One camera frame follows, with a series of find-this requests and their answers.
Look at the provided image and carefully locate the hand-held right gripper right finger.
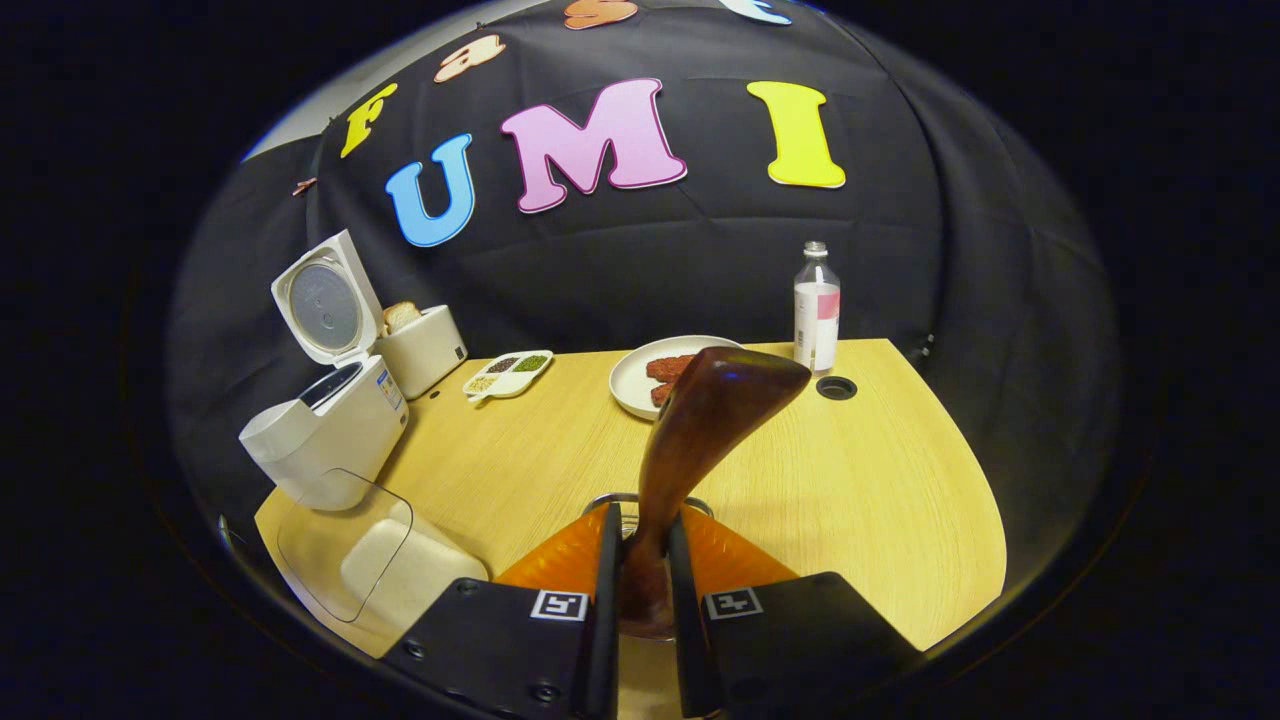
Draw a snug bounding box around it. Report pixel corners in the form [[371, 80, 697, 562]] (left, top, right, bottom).
[[668, 505, 921, 720]]

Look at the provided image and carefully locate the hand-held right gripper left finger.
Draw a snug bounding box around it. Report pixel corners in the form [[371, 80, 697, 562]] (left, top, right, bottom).
[[380, 502, 623, 720]]

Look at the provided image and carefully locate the white rice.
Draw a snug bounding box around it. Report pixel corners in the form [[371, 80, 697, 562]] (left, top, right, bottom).
[[340, 518, 491, 631]]

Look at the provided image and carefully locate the metal wire chopstick holder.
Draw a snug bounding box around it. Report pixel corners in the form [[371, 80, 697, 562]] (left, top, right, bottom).
[[583, 492, 716, 541]]

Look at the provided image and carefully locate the brown wooden spoon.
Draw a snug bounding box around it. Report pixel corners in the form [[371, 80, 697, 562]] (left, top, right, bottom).
[[618, 346, 813, 641]]

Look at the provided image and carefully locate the white rice cooker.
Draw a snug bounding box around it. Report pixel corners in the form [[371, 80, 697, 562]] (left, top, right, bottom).
[[238, 229, 411, 513]]

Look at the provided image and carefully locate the white divided grain dish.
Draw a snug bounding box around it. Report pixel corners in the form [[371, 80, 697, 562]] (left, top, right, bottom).
[[462, 350, 554, 403]]

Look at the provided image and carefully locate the white round plate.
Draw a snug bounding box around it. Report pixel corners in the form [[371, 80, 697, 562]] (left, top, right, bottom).
[[609, 335, 746, 421]]

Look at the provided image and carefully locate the white toaster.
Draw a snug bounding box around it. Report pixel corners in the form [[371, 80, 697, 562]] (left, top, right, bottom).
[[372, 303, 469, 401]]

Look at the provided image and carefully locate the clear bottle with pink label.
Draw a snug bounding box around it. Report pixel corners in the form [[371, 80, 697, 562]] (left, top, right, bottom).
[[793, 240, 842, 373]]

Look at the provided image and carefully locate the black backdrop cloth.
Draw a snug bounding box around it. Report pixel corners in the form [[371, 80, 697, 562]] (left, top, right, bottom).
[[165, 0, 1121, 561]]

